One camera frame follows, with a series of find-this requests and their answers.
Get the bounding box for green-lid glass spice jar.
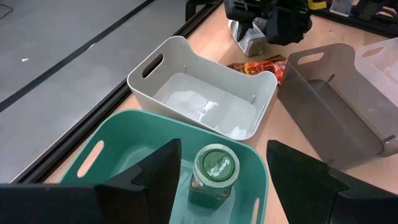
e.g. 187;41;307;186
188;143;241;210

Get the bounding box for teal plastic bin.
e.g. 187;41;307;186
58;108;270;224

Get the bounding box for grey plastic bin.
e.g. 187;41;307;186
276;42;398;170

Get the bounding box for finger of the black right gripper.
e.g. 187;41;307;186
266;9;313;47
236;21;249;42

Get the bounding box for white rectangular device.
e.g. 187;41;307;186
329;0;354;17

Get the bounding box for black aluminium frame rail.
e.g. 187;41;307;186
11;0;224;184
312;8;398;39

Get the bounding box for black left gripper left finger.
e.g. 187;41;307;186
96;138;183;224

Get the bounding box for cardboard spice box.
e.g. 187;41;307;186
229;17;269;58

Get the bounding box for orange taco seasoning packet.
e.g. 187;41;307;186
226;55;289;85

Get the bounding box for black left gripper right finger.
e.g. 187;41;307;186
266;139;349;224

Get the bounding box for white plastic bin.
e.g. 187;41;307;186
126;35;279;141

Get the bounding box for clear plastic bin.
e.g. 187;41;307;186
354;37;398;106

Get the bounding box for small yellow black tool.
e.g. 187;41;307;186
307;0;327;10

